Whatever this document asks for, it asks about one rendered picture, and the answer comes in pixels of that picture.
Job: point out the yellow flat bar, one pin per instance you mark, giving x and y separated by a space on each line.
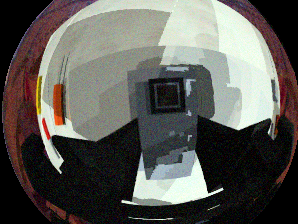
38 97

